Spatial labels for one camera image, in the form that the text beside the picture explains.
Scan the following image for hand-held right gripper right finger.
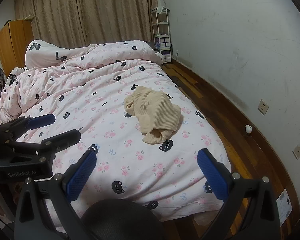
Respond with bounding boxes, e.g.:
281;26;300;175
197;148;282;240

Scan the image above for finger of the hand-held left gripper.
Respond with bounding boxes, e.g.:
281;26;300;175
9;129;82;155
0;114;56;143

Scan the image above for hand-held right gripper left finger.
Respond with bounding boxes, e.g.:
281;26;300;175
14;151;98;240

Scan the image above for beige knit sweater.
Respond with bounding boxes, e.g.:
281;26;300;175
124;86;182;145

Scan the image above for pink cat print quilt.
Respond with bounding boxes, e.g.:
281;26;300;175
0;40;164;125

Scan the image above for pink cat print bed sheet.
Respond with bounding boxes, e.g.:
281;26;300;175
0;62;232;234

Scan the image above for white butterfly print pillow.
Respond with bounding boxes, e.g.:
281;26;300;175
24;39;74;69

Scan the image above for white bathroom scale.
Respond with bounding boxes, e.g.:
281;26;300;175
276;189;293;220

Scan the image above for orange wooden wardrobe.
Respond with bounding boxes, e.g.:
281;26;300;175
0;19;34;77

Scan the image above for stack of white blue boxes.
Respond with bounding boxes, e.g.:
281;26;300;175
154;36;171;62

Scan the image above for white shelf rack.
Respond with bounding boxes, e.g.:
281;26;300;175
151;6;172;63

